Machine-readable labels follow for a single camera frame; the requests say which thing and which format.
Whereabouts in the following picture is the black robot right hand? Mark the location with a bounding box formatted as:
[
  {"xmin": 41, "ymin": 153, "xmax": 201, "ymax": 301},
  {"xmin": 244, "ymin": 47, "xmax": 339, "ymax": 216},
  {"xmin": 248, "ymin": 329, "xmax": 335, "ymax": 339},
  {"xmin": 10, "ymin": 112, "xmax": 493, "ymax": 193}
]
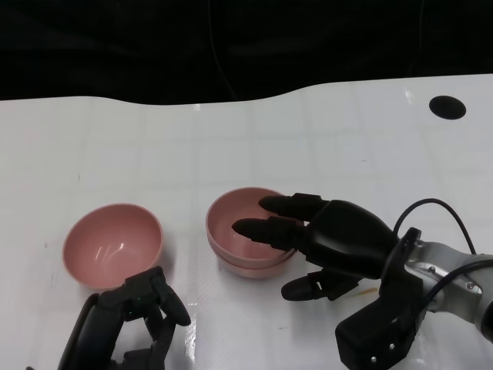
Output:
[{"xmin": 232, "ymin": 192, "xmax": 397, "ymax": 302}]

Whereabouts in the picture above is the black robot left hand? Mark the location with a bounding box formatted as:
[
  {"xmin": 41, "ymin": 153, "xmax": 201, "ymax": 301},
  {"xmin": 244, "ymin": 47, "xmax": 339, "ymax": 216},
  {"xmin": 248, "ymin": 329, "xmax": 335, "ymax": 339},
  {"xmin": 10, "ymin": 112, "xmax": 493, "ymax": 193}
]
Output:
[{"xmin": 57, "ymin": 265, "xmax": 193, "ymax": 370}]

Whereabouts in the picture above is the pink plastic bowl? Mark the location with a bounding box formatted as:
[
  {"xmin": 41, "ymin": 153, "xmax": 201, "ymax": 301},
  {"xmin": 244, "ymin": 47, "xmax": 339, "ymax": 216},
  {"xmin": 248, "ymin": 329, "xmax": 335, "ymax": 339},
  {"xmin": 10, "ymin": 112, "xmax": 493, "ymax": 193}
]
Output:
[
  {"xmin": 206, "ymin": 187, "xmax": 298, "ymax": 267},
  {"xmin": 62, "ymin": 203, "xmax": 164, "ymax": 291},
  {"xmin": 207, "ymin": 234, "xmax": 298, "ymax": 279}
]

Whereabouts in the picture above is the black round table grommet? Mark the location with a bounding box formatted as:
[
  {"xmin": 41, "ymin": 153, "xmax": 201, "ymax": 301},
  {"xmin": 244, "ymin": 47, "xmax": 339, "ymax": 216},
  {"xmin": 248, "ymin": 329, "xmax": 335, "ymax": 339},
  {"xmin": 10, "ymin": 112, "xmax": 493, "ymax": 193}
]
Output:
[{"xmin": 428, "ymin": 96, "xmax": 467, "ymax": 120}]

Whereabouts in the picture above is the black backdrop cloth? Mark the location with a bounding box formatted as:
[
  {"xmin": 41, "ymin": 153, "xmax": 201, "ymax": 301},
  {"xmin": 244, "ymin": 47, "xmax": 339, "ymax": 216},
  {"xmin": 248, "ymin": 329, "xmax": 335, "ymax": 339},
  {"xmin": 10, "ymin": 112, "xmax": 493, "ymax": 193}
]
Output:
[{"xmin": 0, "ymin": 0, "xmax": 493, "ymax": 107}]

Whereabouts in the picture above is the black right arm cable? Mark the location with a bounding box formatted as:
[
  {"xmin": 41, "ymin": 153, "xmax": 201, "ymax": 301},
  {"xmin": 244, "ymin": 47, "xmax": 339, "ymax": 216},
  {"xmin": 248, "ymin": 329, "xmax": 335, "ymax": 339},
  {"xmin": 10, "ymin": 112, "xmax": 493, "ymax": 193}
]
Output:
[{"xmin": 391, "ymin": 198, "xmax": 493, "ymax": 309}]

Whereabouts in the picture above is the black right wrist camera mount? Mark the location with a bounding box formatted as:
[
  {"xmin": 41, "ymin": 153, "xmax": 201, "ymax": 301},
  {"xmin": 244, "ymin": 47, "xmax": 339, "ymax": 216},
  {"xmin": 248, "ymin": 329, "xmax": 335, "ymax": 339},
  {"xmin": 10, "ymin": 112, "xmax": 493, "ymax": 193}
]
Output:
[{"xmin": 334, "ymin": 227, "xmax": 424, "ymax": 365}]

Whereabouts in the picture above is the thin dark hanging cable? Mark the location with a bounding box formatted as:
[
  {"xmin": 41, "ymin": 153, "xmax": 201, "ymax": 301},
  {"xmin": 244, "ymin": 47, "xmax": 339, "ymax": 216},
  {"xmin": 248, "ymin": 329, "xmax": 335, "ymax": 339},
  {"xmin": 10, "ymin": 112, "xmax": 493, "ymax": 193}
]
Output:
[{"xmin": 207, "ymin": 0, "xmax": 238, "ymax": 104}]

